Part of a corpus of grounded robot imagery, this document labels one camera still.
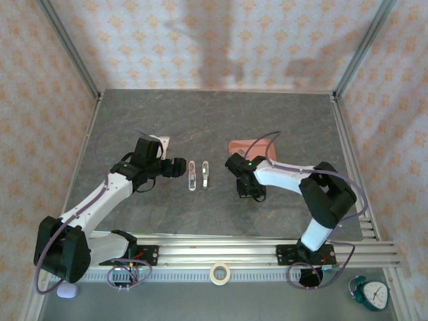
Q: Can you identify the pink plastic tray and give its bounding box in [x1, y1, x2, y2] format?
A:
[228, 139, 278, 162]

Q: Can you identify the masking tape roll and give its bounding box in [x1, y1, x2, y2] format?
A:
[209, 262, 231, 286]

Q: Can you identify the green alarm clock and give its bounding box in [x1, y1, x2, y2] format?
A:
[348, 276, 391, 312]

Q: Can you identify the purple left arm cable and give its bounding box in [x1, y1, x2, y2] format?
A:
[33, 126, 153, 296]

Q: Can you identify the aluminium mounting rail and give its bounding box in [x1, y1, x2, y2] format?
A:
[80, 232, 401, 269]

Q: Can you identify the aluminium side rail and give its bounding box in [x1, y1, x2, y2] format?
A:
[52, 96, 102, 235]
[330, 94, 382, 242]

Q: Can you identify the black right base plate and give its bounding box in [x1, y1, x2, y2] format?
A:
[276, 243, 336, 267]

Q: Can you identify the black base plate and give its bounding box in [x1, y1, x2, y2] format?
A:
[276, 243, 336, 267]
[126, 245, 160, 268]

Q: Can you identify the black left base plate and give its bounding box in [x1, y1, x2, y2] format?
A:
[126, 245, 160, 268]

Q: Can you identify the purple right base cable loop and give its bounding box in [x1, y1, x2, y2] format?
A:
[286, 241, 356, 290]

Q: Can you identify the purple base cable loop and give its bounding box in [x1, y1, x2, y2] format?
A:
[286, 241, 356, 290]
[106, 257, 153, 291]

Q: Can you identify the grey slotted cable duct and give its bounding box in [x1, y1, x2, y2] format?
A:
[82, 268, 335, 284]

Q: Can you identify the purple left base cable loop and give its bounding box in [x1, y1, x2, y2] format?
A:
[106, 257, 153, 291]

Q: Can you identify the aluminium frame post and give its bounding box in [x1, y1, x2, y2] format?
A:
[334, 0, 399, 98]
[35, 0, 103, 101]

